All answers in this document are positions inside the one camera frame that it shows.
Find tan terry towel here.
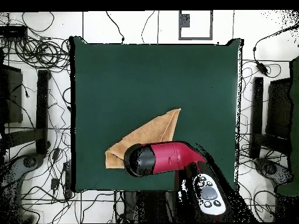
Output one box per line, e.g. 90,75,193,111
105,108,182,170

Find flat black box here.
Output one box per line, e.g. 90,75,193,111
0,24,27,39

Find dark green table cloth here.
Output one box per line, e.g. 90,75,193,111
69,36,244,193

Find black power strip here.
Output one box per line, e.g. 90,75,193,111
62,160,74,200

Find black stand bar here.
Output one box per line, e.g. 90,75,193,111
2,69,51,156
248,76,293,160

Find black power adapter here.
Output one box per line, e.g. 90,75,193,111
255,59,269,76

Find large black box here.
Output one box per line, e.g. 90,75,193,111
0,64,23,124
265,78,293,141

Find dark stand base with knob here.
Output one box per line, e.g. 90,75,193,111
0,153,45,223
253,157,294,187

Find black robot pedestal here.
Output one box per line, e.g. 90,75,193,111
122,190,178,223

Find thin black cable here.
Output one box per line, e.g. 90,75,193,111
140,10,156,45

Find black cable with plug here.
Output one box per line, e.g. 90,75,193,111
105,10,126,44

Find grey square frame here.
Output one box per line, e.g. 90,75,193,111
178,10,214,41

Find coiled black cables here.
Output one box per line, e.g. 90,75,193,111
13,37,71,71

